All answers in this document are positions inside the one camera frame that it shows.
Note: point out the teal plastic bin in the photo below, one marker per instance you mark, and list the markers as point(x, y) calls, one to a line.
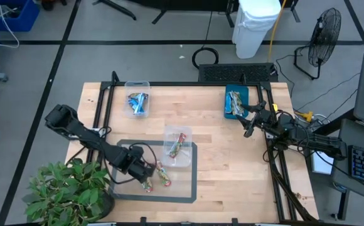
point(245, 94)

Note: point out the clear plastic bin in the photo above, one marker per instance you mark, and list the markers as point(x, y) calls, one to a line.
point(147, 106)
point(177, 161)

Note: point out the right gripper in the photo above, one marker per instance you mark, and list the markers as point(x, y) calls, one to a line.
point(263, 119)

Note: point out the white trash can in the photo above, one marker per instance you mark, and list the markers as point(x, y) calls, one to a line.
point(254, 28)

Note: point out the white paper sign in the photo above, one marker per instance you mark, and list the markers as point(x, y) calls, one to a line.
point(321, 164)

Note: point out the black vented case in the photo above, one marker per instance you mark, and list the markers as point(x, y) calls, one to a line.
point(232, 73)

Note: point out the potted green plant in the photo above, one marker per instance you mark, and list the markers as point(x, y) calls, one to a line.
point(66, 191)

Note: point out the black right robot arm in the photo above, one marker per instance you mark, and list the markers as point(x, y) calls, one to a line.
point(320, 142)

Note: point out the granola crumb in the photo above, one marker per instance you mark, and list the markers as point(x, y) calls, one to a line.
point(298, 196)

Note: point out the black aluminium table frame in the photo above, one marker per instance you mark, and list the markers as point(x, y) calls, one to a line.
point(185, 83)

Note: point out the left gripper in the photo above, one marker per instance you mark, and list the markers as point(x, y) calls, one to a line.
point(135, 163)

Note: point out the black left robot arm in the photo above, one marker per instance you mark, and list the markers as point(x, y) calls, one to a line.
point(88, 138)

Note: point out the black partition panel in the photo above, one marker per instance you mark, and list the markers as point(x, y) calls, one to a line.
point(185, 1)

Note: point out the black floor fan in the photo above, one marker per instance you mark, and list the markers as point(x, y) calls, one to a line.
point(324, 36)

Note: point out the dark grey desk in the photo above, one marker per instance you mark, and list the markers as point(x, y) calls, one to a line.
point(354, 135)

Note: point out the blue storage bin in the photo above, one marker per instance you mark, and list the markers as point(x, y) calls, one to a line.
point(28, 19)

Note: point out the red granola bar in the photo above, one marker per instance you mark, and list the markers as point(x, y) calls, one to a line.
point(163, 175)
point(148, 187)
point(177, 145)

